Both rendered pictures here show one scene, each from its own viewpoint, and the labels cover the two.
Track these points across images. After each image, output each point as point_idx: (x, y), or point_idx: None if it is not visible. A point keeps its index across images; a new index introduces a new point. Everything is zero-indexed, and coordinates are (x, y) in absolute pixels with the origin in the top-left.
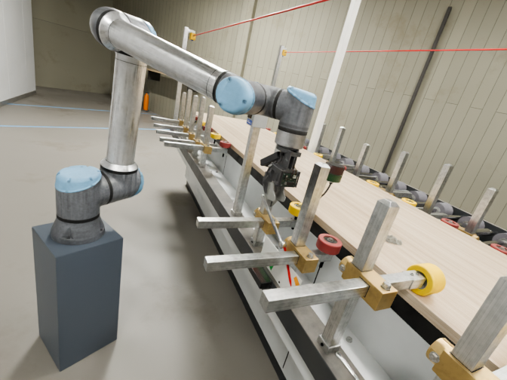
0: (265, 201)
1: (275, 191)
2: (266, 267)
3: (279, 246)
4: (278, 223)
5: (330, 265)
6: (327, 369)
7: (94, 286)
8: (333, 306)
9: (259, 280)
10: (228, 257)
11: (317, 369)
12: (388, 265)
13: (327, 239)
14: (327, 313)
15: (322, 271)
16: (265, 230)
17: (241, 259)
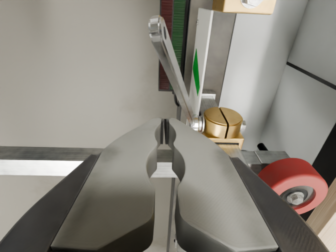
0: (168, 68)
1: (182, 178)
2: (193, 49)
3: (187, 121)
4: (263, 14)
5: (315, 109)
6: (172, 197)
7: None
8: (270, 113)
9: (159, 83)
10: (35, 167)
11: (172, 180)
12: (334, 250)
13: (290, 196)
14: (252, 119)
15: (306, 84)
16: (215, 3)
17: (62, 174)
